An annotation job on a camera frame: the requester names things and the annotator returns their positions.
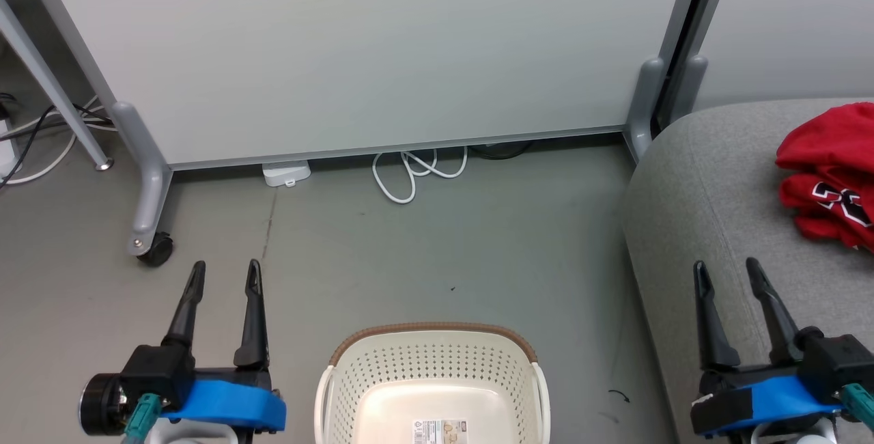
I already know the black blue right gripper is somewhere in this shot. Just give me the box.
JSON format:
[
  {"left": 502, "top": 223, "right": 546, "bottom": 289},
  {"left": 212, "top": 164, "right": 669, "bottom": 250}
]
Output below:
[{"left": 690, "top": 258, "right": 874, "bottom": 439}]

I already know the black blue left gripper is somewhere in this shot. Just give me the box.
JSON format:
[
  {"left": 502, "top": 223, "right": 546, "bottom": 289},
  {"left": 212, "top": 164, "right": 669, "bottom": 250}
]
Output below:
[{"left": 79, "top": 260, "right": 287, "bottom": 439}]

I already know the red jersey with white stripes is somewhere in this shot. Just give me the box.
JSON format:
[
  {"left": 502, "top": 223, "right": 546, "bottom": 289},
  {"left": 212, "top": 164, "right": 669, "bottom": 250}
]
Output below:
[{"left": 780, "top": 164, "right": 874, "bottom": 253}]

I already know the cream perforated laundry basket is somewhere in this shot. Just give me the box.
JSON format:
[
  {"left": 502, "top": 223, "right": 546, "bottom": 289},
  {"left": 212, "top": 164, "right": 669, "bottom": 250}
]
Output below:
[{"left": 314, "top": 322, "right": 551, "bottom": 444}]

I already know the white basket sticker label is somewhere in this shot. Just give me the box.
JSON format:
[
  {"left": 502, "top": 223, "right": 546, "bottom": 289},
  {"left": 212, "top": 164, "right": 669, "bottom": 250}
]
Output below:
[{"left": 412, "top": 419, "right": 469, "bottom": 444}]

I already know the black caster wheel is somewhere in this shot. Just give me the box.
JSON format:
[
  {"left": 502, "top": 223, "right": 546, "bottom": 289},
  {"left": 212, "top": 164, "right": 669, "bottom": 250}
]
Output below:
[{"left": 137, "top": 232, "right": 174, "bottom": 267}]

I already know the grey fabric sofa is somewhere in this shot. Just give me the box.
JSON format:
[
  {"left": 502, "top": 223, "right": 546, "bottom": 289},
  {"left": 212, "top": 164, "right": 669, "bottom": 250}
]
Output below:
[{"left": 621, "top": 98, "right": 874, "bottom": 444}]

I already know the grey partition foot with caster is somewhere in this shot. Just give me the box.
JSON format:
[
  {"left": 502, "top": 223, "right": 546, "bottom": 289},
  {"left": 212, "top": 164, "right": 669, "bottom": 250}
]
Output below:
[{"left": 109, "top": 101, "right": 173, "bottom": 257}]

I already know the small white plastic box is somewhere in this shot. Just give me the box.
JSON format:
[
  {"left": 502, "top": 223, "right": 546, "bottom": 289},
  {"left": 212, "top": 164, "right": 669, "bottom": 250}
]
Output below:
[{"left": 262, "top": 161, "right": 312, "bottom": 188}]

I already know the grey metal table leg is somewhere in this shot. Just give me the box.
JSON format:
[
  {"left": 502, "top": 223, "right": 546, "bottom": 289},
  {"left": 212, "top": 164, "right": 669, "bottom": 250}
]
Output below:
[{"left": 0, "top": 0, "right": 114, "bottom": 171}]

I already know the narrow white partition panel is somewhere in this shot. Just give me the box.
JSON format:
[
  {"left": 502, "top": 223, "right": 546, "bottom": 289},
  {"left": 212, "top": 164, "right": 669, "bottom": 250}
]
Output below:
[{"left": 693, "top": 0, "right": 874, "bottom": 111}]

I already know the wide white partition panel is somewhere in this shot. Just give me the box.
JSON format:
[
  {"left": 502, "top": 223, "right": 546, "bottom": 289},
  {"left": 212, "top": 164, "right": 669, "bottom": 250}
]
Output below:
[{"left": 14, "top": 0, "right": 707, "bottom": 171}]

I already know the teal left cable connector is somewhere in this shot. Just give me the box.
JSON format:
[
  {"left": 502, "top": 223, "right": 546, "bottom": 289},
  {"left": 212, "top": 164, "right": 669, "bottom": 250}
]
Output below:
[{"left": 123, "top": 393, "right": 163, "bottom": 444}]

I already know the teal cable connector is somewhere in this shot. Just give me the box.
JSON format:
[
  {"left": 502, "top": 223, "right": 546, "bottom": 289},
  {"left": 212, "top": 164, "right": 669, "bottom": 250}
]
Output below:
[
  {"left": 123, "top": 393, "right": 163, "bottom": 444},
  {"left": 840, "top": 384, "right": 874, "bottom": 431}
]

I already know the teal right cable connector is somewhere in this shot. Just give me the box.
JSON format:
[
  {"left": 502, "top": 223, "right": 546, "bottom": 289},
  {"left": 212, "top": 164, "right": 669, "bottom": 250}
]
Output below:
[{"left": 840, "top": 384, "right": 874, "bottom": 431}]

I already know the long white cable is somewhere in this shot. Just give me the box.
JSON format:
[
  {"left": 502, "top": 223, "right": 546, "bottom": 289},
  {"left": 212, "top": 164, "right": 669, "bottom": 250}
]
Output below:
[{"left": 0, "top": 99, "right": 115, "bottom": 186}]

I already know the white looped floor cable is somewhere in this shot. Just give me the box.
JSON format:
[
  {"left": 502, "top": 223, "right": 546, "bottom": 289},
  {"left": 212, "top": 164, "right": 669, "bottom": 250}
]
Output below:
[{"left": 372, "top": 147, "right": 469, "bottom": 204}]

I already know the long black cable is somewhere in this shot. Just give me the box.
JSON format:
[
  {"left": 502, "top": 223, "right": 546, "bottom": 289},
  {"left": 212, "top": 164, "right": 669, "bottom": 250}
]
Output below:
[{"left": 0, "top": 92, "right": 107, "bottom": 189}]

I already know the black cable under partition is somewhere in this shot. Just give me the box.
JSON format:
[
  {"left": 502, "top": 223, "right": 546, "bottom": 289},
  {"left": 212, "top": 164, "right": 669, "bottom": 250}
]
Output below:
[{"left": 471, "top": 140, "right": 537, "bottom": 161}]

